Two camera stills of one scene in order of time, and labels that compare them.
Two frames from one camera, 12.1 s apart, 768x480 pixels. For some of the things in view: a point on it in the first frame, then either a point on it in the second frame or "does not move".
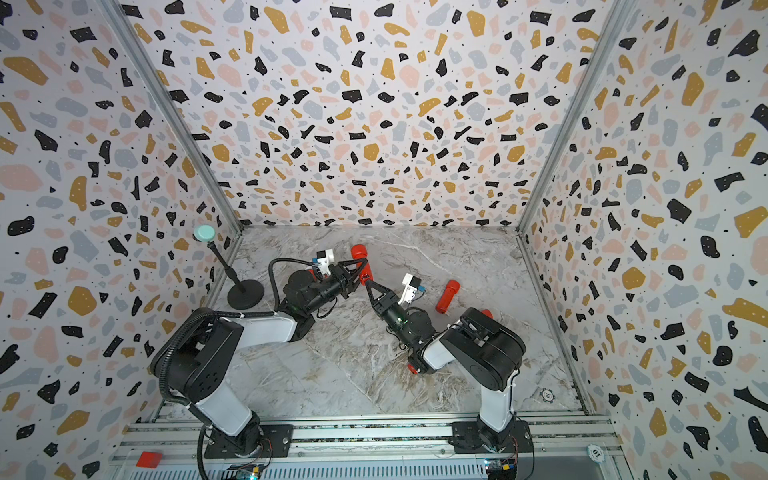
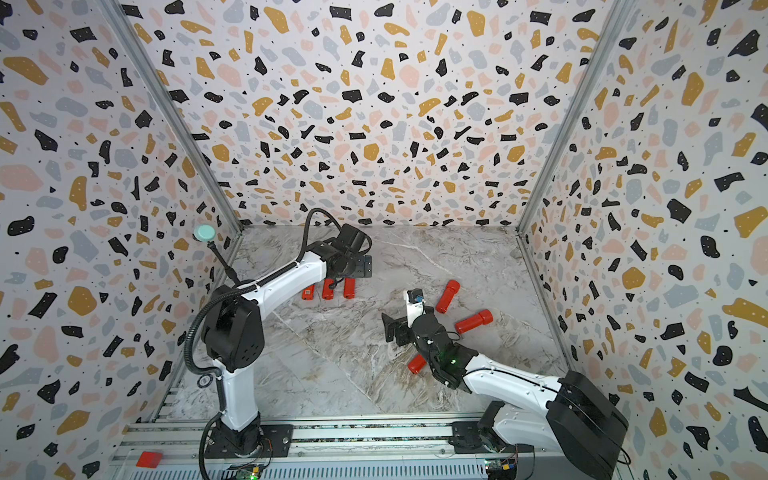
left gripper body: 332,290 -> 362,267
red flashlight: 452,288 does not move
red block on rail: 149,459 does not move
